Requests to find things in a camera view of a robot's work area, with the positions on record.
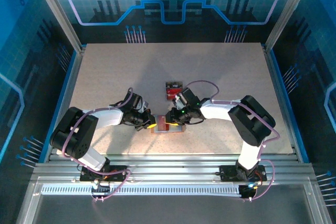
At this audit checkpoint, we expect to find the brown leather card holder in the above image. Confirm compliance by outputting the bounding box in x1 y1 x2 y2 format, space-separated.
151 114 187 134

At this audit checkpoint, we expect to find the red credit card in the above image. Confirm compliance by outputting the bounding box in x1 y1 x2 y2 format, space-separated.
156 115 170 132
165 88 184 101

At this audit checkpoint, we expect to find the black VIP card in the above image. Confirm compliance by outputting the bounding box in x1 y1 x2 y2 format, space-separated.
165 81 183 90

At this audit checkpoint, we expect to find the aluminium front beam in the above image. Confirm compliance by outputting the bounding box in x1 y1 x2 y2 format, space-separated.
33 154 314 183

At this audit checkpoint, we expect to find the black connector box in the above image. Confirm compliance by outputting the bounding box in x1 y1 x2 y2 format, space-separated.
90 180 111 199
238 184 257 200

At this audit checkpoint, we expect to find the dark grey front panel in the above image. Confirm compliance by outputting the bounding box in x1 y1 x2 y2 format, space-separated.
33 194 316 224

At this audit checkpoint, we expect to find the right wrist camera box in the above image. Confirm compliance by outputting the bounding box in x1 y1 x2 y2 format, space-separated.
172 94 184 108

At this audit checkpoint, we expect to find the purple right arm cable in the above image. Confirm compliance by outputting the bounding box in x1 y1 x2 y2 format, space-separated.
186 80 280 203

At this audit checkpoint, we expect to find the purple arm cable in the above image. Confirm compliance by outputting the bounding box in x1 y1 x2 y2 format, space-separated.
186 80 280 203
60 87 131 203

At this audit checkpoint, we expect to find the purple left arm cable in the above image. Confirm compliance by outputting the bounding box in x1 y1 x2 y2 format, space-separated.
60 87 131 203

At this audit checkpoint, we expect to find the white slotted cable duct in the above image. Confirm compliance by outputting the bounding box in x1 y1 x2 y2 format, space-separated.
41 184 242 197

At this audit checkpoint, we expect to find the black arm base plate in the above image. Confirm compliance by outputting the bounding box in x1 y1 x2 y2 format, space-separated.
79 165 130 183
219 165 268 182

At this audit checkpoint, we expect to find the aluminium side rail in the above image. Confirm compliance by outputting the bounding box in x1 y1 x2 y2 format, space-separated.
43 45 87 163
262 44 302 163

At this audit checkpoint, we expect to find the aluminium frame post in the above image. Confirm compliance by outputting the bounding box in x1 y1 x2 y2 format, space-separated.
28 0 86 53
264 0 318 53

